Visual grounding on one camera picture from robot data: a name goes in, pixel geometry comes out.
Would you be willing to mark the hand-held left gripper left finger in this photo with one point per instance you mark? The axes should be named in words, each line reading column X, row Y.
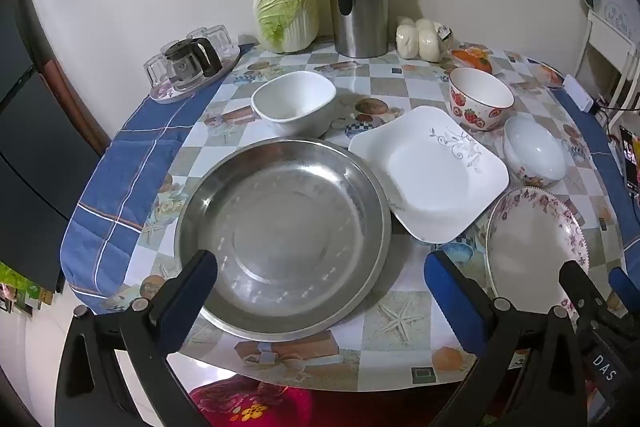
column 192, row 297

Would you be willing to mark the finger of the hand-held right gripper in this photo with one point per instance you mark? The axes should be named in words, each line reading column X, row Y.
column 625, row 289
column 575, row 284

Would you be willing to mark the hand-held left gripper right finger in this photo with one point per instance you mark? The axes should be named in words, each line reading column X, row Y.
column 450, row 302

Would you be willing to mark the floral round plate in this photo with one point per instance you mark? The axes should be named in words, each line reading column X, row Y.
column 530, row 237

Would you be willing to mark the round steel tray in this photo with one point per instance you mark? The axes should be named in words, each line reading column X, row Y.
column 285, row 232

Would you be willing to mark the white square plate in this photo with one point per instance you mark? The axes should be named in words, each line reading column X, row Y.
column 425, row 177

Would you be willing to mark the white round bowl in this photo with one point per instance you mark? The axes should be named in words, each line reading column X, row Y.
column 532, row 147

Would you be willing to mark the strawberry print bowl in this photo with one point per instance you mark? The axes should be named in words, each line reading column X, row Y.
column 470, row 112

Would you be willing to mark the white square bowl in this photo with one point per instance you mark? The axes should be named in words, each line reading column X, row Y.
column 295, row 97

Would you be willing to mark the smartphone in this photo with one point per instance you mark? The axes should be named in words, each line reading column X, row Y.
column 631, row 157

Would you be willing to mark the blue plaid cloth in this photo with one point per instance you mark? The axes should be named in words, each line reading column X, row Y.
column 125, row 167

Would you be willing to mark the colourful picture cards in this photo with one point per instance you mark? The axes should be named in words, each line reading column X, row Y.
column 15, row 292

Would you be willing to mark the clear glass tray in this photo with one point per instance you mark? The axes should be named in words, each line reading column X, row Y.
column 170, row 97

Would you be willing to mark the orange snack packet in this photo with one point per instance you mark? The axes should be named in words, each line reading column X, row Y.
column 547, row 74
column 472, row 57

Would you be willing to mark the dark cabinet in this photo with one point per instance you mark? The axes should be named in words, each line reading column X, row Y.
column 30, row 157

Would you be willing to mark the clear glass cup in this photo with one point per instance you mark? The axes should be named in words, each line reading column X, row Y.
column 219, row 39
column 195, row 34
column 155, row 69

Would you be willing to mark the white chair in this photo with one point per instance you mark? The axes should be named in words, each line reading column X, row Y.
column 607, row 32

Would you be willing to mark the bag of steamed buns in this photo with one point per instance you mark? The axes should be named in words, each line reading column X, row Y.
column 420, row 39

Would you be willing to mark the pale floral cushion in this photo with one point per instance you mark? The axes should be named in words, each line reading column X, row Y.
column 617, row 7

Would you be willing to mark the napa cabbage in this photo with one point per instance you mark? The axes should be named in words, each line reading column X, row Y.
column 285, row 7

